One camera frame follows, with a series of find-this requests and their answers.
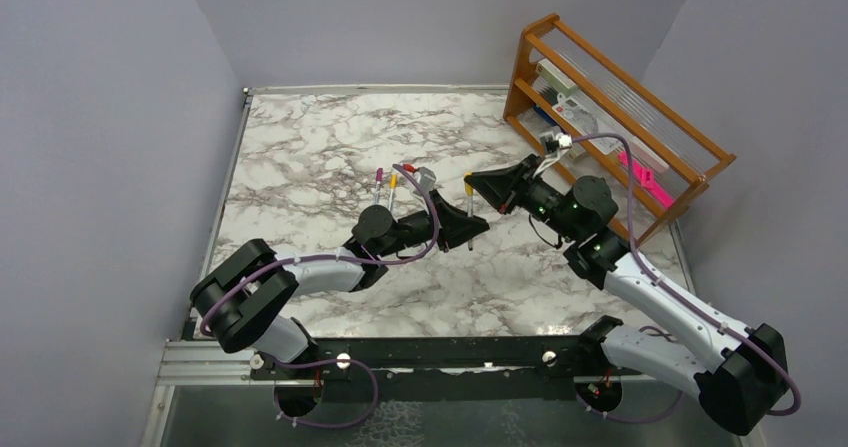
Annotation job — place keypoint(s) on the wooden shelf rack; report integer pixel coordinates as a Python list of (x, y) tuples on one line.
[(684, 159)]

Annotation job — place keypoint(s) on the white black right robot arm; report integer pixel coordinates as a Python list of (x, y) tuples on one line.
[(736, 373)]

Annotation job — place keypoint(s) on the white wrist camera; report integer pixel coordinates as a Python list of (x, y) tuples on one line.
[(554, 144), (426, 178)]

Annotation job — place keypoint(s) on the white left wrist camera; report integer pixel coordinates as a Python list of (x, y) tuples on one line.
[(426, 178)]

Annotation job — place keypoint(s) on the aluminium frame rail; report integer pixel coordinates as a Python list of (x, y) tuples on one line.
[(203, 363)]

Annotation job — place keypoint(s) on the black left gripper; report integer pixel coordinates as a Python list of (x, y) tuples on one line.
[(456, 225)]

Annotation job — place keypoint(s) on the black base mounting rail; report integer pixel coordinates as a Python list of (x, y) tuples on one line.
[(434, 369)]

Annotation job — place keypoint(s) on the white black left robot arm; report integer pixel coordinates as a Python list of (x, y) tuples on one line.
[(239, 302)]

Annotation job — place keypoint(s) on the pink tool on shelf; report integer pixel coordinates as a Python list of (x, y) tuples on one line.
[(648, 180)]

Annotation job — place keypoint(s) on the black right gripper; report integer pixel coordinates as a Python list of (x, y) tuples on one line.
[(501, 186)]

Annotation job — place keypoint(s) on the yellow pen cap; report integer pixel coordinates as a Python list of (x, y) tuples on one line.
[(468, 188)]

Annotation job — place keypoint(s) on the white green box on shelf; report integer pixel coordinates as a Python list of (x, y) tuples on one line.
[(555, 78)]

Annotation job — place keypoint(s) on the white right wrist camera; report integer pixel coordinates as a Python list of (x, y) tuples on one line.
[(554, 144)]

